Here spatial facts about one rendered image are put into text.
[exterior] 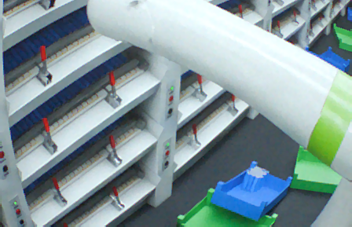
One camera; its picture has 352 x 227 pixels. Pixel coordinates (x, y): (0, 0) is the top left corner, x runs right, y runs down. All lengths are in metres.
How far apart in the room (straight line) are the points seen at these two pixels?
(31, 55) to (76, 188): 0.45
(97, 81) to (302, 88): 0.93
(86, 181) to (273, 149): 0.96
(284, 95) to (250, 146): 1.60
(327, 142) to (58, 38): 0.83
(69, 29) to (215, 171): 0.98
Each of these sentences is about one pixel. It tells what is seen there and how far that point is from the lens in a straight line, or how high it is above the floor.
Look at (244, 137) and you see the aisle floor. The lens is 2.19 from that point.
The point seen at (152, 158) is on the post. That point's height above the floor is 0.22.
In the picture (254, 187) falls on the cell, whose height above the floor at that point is 0.06.
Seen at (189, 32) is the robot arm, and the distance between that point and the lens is 0.59.
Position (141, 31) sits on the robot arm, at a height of 1.01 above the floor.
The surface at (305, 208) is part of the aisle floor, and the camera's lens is 1.89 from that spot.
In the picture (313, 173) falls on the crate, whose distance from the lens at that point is 2.06.
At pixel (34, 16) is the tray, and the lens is 1.01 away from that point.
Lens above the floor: 1.28
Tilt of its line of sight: 34 degrees down
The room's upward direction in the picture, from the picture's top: 4 degrees clockwise
